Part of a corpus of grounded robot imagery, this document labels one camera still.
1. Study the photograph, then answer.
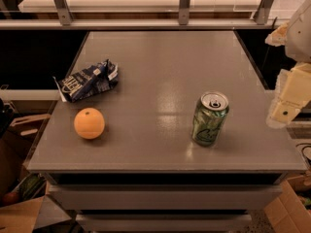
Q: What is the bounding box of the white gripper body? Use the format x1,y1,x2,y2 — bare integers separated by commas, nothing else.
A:
285,0,311,62

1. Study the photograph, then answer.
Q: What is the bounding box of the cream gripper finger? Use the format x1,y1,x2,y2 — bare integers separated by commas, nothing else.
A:
266,63,311,129
265,22,289,47

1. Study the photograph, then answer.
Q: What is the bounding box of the blue chip bag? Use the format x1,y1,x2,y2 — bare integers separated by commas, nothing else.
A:
54,59,119,103

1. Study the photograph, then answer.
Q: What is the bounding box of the green soda can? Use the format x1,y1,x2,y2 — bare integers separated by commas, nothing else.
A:
191,91,229,147

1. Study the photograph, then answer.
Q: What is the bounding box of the cardboard box right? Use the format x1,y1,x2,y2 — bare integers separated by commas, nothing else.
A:
264,175,311,233

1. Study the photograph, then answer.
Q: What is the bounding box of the cardboard box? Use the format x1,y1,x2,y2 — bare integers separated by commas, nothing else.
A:
264,175,311,233
0,114,71,233

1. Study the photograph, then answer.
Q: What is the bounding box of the grey drawer cabinet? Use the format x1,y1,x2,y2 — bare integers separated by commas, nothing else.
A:
28,31,306,232

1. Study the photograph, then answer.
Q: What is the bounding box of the orange fruit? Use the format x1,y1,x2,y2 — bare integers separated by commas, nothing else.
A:
74,108,105,140

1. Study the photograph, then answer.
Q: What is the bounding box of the green object in box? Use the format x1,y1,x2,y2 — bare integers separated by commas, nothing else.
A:
19,174,45,201

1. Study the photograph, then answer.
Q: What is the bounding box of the cardboard box left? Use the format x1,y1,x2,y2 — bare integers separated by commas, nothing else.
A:
0,114,71,233

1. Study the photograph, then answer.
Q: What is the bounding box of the red fruit in box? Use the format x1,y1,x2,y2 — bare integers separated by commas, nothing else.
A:
2,192,19,206

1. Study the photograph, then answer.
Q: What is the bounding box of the metal window railing frame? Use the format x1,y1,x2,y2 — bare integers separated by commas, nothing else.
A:
0,0,311,31

